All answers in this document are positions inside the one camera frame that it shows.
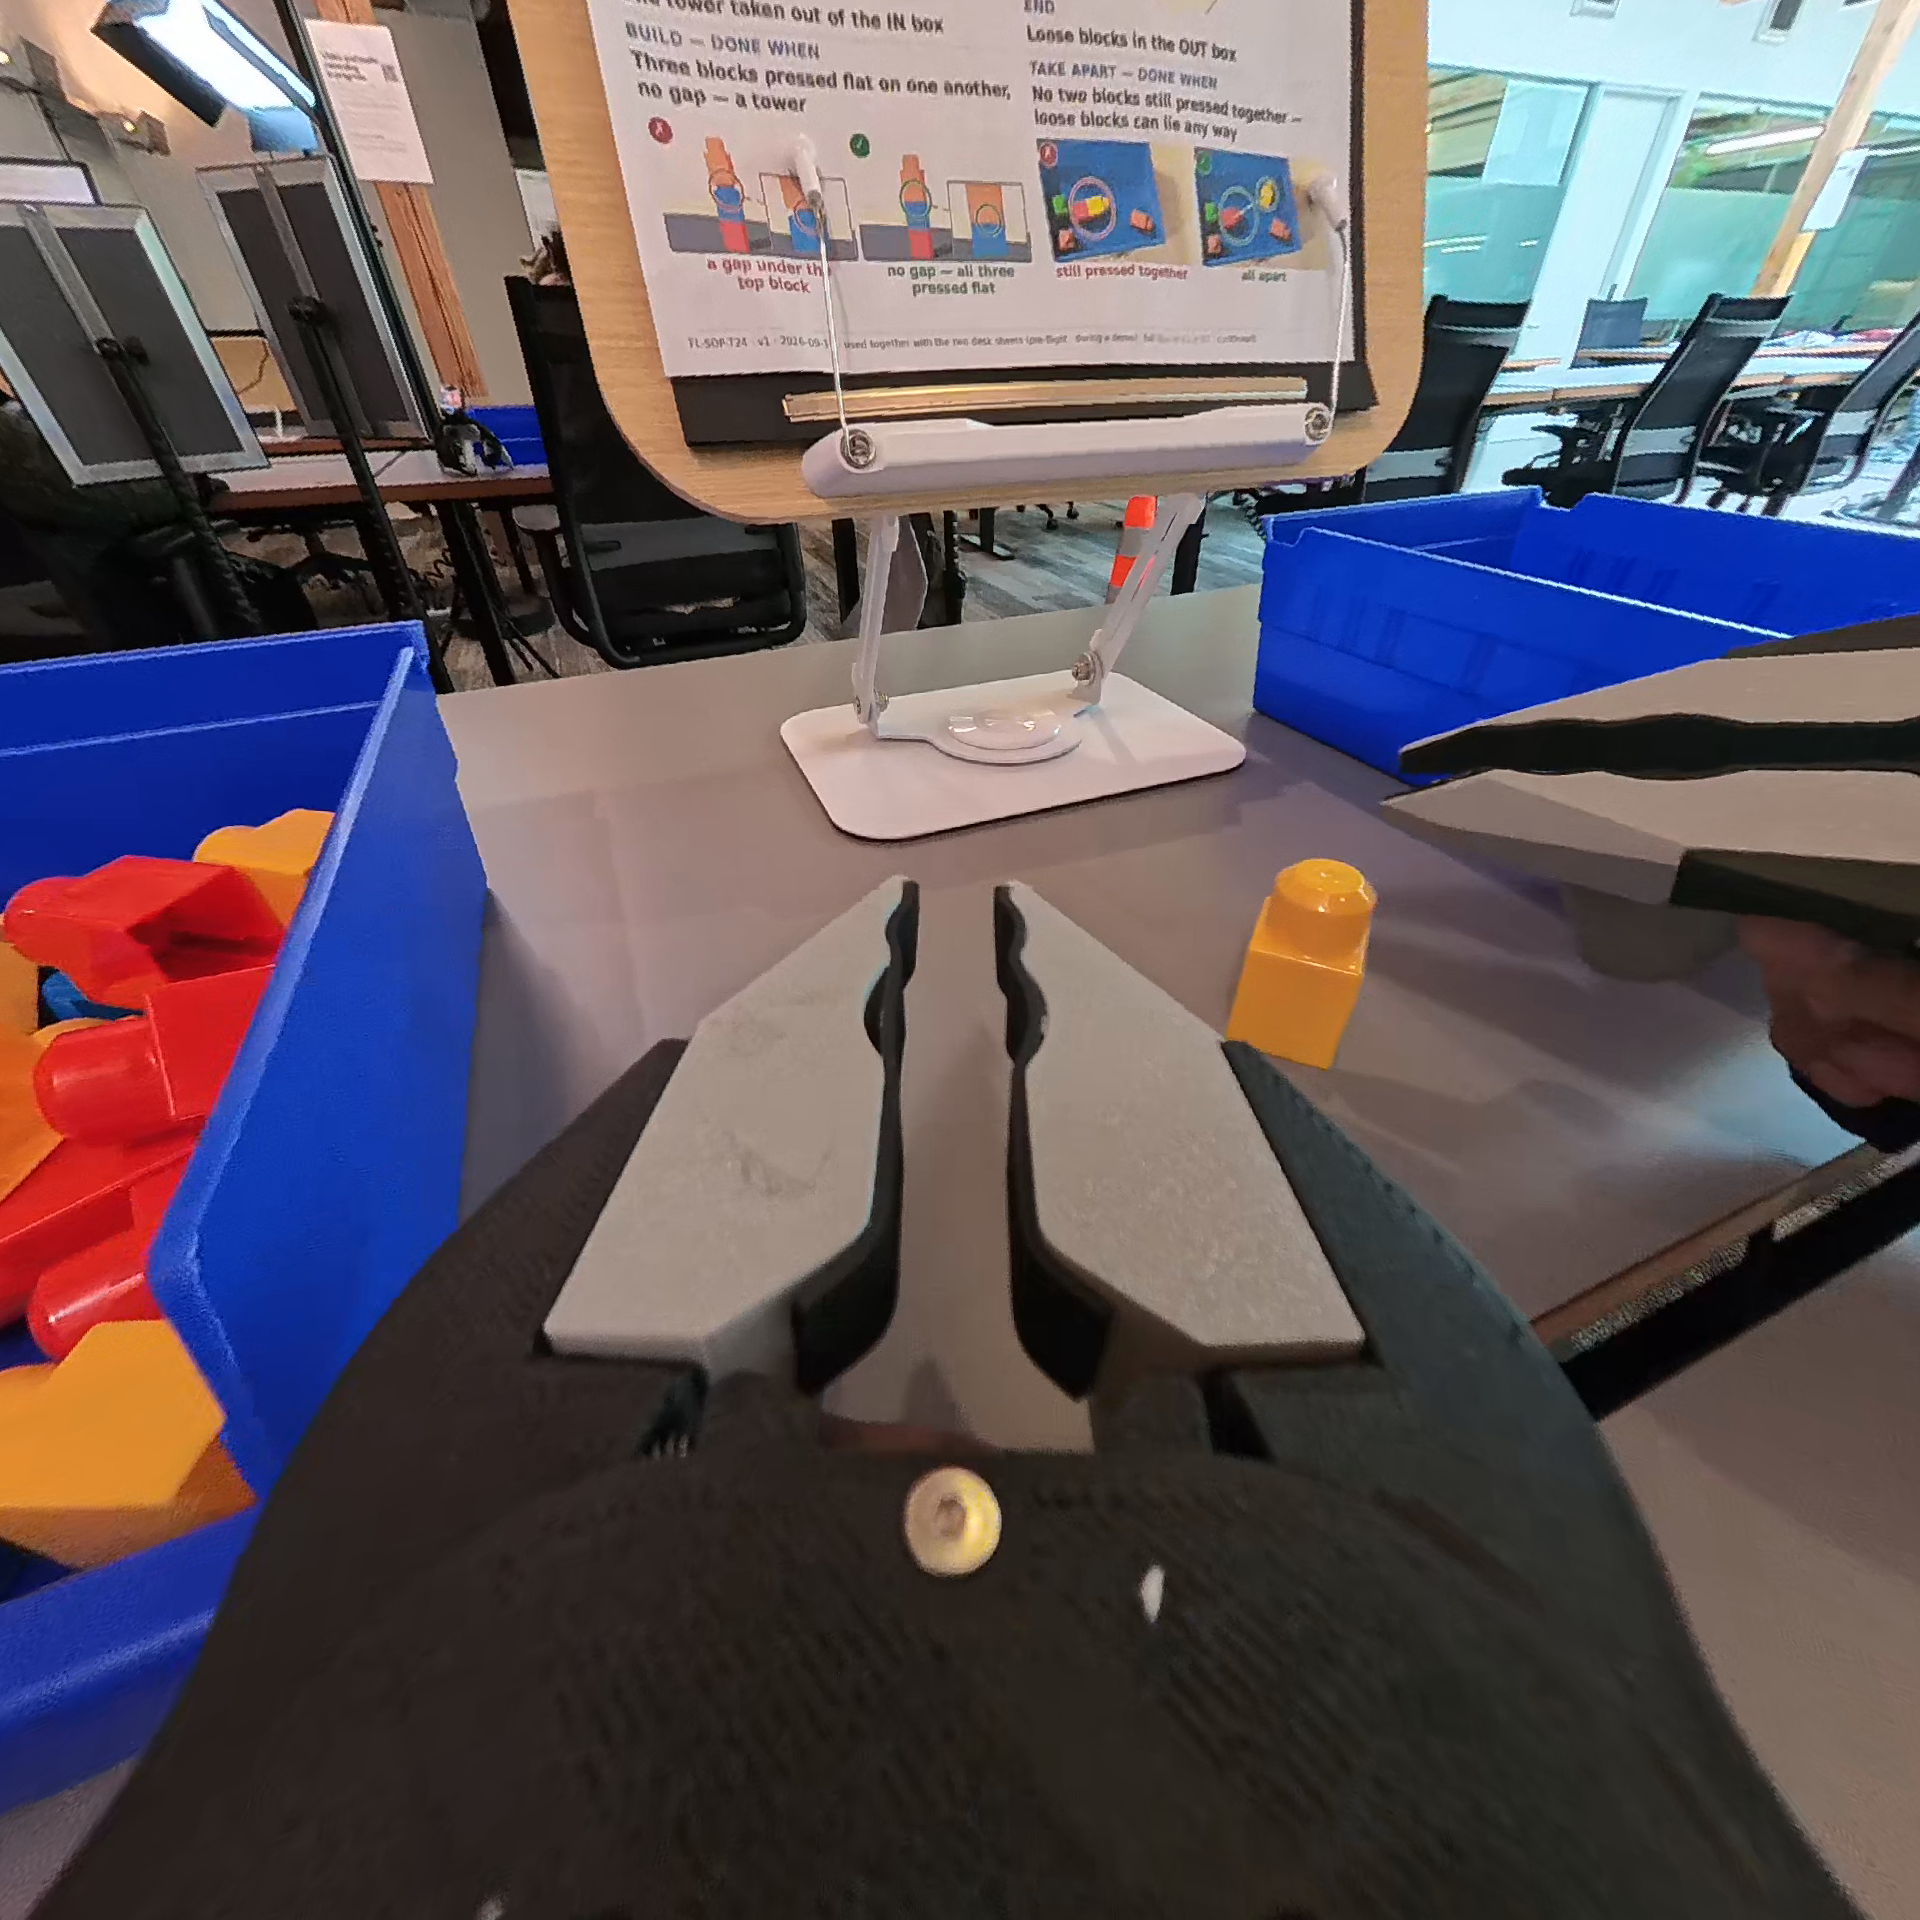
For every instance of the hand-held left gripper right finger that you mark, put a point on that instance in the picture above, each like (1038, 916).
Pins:
(1168, 1185)

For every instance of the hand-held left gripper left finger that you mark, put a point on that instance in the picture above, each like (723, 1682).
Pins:
(751, 1185)

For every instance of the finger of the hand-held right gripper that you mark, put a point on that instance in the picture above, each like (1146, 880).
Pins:
(1725, 818)
(1800, 689)

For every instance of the orange mega block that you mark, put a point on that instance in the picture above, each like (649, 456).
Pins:
(1299, 975)

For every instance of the blue plastic bin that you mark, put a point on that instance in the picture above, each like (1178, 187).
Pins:
(347, 1048)
(1395, 660)

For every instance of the pile of mega blocks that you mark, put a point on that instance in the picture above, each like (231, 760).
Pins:
(122, 1033)

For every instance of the person's right hand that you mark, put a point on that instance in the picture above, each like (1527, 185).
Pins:
(1842, 1002)

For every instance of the black office chair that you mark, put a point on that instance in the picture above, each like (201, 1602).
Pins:
(1862, 418)
(1677, 392)
(1445, 392)
(657, 572)
(90, 555)

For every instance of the orange traffic cone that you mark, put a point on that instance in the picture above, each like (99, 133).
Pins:
(1137, 555)

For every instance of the small blue bin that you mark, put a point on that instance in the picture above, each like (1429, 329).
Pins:
(510, 434)

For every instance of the printed instruction sheet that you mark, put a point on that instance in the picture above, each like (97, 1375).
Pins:
(974, 165)

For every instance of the grey framed panel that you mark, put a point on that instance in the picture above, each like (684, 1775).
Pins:
(90, 332)
(314, 287)

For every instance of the studio light panel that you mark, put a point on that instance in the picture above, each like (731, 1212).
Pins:
(207, 43)

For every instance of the paper wall notice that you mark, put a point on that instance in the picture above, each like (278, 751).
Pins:
(365, 95)

